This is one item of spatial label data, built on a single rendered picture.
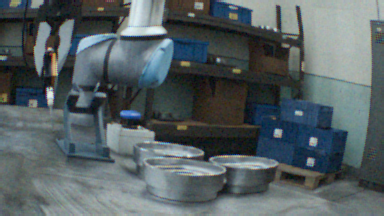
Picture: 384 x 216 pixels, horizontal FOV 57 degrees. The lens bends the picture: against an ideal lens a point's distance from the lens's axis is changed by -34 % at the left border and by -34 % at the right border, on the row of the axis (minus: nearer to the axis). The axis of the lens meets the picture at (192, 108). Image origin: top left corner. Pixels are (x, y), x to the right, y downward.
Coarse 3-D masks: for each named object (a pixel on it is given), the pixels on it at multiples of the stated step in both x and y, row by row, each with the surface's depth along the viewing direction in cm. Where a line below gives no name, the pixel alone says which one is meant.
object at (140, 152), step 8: (136, 144) 76; (144, 144) 79; (152, 144) 80; (160, 144) 80; (168, 144) 81; (176, 144) 81; (136, 152) 73; (144, 152) 71; (152, 152) 71; (160, 152) 78; (168, 152) 80; (176, 152) 80; (184, 152) 80; (192, 152) 79; (200, 152) 77; (136, 160) 73; (200, 160) 74; (136, 168) 75
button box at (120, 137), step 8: (112, 128) 88; (120, 128) 86; (128, 128) 88; (136, 128) 89; (112, 136) 88; (120, 136) 85; (128, 136) 86; (136, 136) 87; (144, 136) 87; (152, 136) 88; (112, 144) 88; (120, 144) 85; (128, 144) 86; (120, 152) 85; (128, 152) 86
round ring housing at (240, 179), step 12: (216, 156) 73; (228, 156) 74; (240, 156) 75; (252, 156) 75; (228, 168) 66; (240, 168) 65; (252, 168) 65; (264, 168) 65; (276, 168) 68; (228, 180) 66; (240, 180) 65; (252, 180) 65; (264, 180) 66; (240, 192) 66; (252, 192) 66
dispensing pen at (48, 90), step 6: (48, 48) 65; (48, 54) 64; (48, 60) 61; (48, 66) 60; (42, 72) 63; (48, 72) 60; (42, 78) 62; (48, 78) 60; (48, 84) 60; (42, 90) 61; (48, 90) 60; (48, 96) 59; (48, 102) 59
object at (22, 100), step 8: (16, 88) 374; (24, 88) 411; (32, 88) 417; (40, 88) 422; (16, 96) 375; (24, 96) 381; (32, 96) 386; (40, 96) 391; (16, 104) 376; (24, 104) 382; (32, 104) 387; (40, 104) 392
